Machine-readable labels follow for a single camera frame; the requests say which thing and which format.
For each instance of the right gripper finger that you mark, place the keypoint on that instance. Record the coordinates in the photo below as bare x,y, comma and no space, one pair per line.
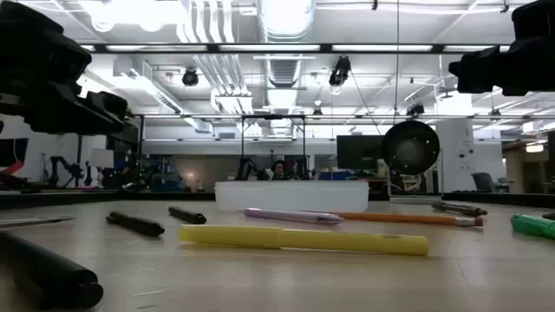
481,71

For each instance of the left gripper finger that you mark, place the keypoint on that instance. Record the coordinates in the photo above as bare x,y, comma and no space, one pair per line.
106,115

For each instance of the black pen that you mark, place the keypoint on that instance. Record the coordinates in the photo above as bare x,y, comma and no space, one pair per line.
187,215
47,273
136,224

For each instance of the dark brown pen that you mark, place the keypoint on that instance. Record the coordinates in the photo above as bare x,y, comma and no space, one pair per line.
459,209

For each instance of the green highlighter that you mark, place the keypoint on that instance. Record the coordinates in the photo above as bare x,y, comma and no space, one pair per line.
533,226

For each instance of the orange pencil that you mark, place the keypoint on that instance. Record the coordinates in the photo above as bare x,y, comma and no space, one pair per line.
403,219

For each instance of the purple pen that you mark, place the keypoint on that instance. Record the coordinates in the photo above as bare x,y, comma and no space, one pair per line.
290,215

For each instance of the yellow highlighter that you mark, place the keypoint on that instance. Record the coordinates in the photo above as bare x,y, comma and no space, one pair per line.
303,240

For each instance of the black background robot arm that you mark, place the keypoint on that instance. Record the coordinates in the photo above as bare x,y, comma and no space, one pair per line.
65,167

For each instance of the clear plastic supply box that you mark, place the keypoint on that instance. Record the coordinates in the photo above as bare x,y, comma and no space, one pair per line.
290,195

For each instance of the black flat screen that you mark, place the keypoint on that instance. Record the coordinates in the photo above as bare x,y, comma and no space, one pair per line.
13,151

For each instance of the small black spotlight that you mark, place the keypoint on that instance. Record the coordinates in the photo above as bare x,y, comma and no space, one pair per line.
415,110

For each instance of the black round spotlight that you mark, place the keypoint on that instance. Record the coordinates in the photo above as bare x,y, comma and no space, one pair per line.
190,78

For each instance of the grey office chair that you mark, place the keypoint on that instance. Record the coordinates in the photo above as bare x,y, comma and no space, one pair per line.
482,182

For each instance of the black long spotlight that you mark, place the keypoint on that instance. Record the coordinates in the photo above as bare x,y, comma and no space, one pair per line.
339,73

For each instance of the black computer monitor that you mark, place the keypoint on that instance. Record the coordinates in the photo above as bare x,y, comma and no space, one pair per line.
357,151

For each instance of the person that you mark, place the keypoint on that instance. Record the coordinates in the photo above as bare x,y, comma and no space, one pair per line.
278,170

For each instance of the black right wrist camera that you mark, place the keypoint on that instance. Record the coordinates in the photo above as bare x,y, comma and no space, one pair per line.
535,19

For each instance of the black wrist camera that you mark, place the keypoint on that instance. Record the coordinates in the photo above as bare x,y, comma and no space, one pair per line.
535,19
34,43

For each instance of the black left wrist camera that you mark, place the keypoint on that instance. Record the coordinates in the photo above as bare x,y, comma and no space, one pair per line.
34,43

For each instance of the black table frame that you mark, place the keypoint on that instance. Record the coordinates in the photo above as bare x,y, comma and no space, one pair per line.
108,198

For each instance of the black light fixture rail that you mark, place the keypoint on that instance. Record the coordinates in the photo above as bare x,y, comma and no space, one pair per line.
212,48

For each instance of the black robot rig frame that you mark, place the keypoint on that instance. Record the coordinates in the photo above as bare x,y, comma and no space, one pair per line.
273,116

